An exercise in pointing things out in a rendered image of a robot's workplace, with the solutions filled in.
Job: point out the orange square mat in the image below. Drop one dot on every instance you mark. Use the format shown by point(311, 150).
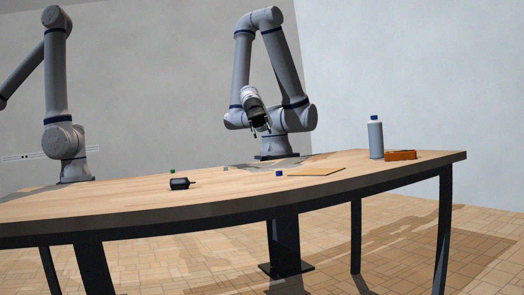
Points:
point(316, 172)

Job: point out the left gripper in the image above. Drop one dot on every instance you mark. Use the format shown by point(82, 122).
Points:
point(257, 117)

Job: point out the orange digital multimeter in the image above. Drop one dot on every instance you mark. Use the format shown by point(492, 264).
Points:
point(400, 155)

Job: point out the grey plastic bottle with blue cap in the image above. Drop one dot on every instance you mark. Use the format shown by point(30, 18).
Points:
point(375, 134)

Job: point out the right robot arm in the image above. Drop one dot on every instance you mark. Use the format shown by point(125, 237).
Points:
point(61, 140)

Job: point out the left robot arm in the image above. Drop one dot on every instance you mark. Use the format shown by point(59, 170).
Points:
point(296, 114)

